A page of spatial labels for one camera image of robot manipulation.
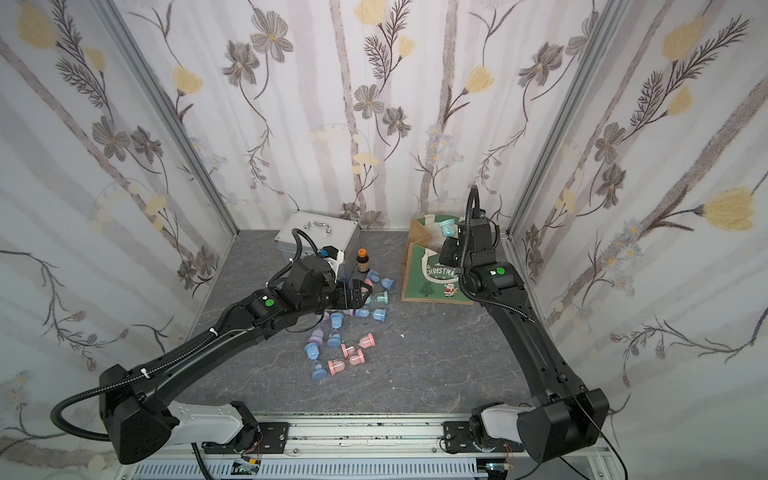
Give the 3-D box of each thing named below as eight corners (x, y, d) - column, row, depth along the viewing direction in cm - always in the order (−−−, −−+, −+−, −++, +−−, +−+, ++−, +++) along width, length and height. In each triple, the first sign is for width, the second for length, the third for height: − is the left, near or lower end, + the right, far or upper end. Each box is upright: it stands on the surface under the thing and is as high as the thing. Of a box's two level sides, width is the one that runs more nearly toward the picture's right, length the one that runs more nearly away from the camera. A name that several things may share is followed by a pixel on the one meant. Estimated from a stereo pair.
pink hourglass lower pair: (337, 359, 88) (336, 356, 86) (343, 346, 91) (342, 342, 89) (360, 368, 87) (360, 365, 85) (366, 354, 89) (366, 351, 87)
